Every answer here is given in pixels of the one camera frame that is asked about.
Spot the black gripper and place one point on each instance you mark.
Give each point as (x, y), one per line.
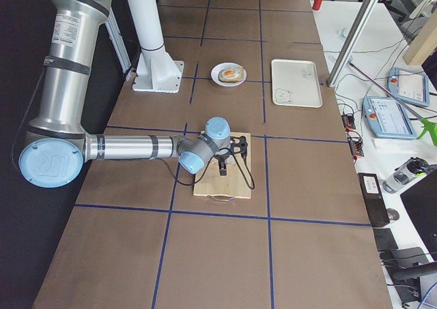
(220, 157)

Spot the brown bread slice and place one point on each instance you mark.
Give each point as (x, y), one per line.
(230, 161)

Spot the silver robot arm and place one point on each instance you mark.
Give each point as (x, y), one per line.
(57, 146)

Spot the toast slice on plate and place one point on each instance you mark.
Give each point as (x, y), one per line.
(239, 78)

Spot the wooden cutting board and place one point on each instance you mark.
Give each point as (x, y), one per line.
(238, 182)

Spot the fried egg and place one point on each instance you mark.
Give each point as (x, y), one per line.
(229, 73)

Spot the cream bear serving tray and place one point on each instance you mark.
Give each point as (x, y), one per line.
(295, 83)

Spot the black box with label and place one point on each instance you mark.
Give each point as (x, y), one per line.
(373, 199)

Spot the near blue teach pendant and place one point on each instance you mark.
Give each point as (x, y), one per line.
(387, 119)

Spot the blue teach pendant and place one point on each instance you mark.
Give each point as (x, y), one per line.
(387, 119)
(411, 87)

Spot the grey water bottle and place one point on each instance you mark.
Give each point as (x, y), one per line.
(411, 169)

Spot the far blue teach pendant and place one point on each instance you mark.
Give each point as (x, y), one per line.
(411, 87)

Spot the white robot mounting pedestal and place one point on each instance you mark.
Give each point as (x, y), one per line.
(156, 70)

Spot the aluminium frame post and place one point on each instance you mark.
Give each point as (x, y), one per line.
(357, 28)

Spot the green handled reacher grabber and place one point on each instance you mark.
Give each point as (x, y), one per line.
(428, 126)

